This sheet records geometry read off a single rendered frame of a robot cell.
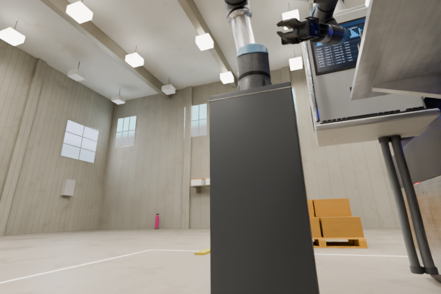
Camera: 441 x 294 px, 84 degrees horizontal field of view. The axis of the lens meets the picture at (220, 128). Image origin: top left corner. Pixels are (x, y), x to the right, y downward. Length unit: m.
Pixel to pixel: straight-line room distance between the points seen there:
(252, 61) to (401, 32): 0.41
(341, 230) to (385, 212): 5.57
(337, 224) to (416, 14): 3.42
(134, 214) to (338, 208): 8.98
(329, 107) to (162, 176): 10.01
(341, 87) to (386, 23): 0.77
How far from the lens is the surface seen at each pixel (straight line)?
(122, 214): 12.07
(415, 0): 0.73
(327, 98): 1.46
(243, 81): 0.85
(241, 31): 1.16
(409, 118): 1.21
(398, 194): 1.48
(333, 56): 1.58
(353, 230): 4.01
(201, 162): 10.29
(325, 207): 4.30
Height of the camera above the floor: 0.43
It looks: 20 degrees up
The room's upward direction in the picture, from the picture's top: 1 degrees counter-clockwise
